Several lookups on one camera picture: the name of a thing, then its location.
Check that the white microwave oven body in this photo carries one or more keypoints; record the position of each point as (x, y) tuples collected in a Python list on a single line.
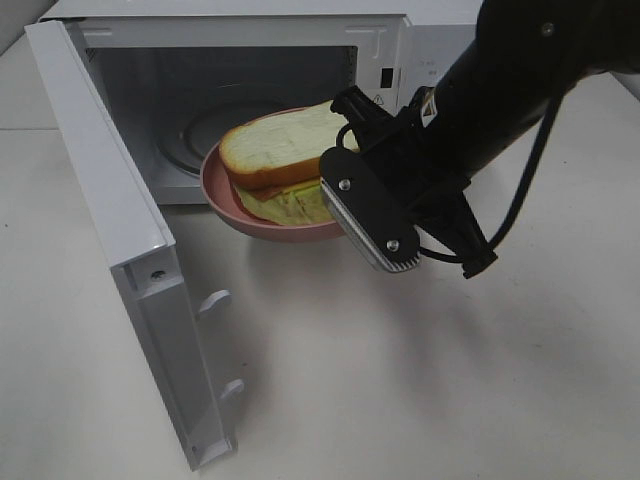
[(152, 58)]

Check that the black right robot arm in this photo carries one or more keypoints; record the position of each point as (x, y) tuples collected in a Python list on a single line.
[(525, 57)]

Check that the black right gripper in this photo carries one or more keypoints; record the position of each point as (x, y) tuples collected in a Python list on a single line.
[(393, 148)]

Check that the pink round plate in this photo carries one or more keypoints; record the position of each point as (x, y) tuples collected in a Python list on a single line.
[(218, 190)]

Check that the white warning label sticker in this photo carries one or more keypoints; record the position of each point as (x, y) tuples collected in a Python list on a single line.
[(379, 97)]

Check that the white bread sandwich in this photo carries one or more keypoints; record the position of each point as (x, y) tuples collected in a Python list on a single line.
[(280, 149)]

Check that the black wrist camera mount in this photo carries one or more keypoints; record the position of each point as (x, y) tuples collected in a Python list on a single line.
[(374, 222)]

